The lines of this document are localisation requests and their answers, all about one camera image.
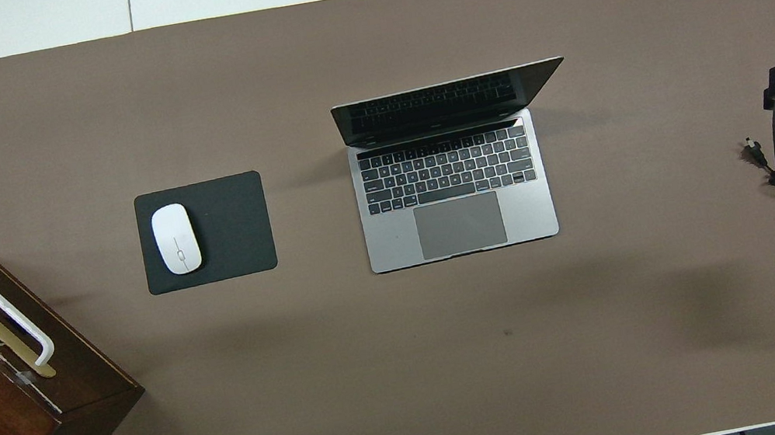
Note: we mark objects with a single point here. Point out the grey Apple laptop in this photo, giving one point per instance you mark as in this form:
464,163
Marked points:
460,225

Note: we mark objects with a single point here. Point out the white computer mouse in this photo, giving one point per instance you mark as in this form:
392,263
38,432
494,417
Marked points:
176,241

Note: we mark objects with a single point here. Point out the black mouse pad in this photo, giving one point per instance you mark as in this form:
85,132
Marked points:
232,228

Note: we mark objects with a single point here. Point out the brown table mat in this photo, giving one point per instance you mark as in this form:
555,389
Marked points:
460,371

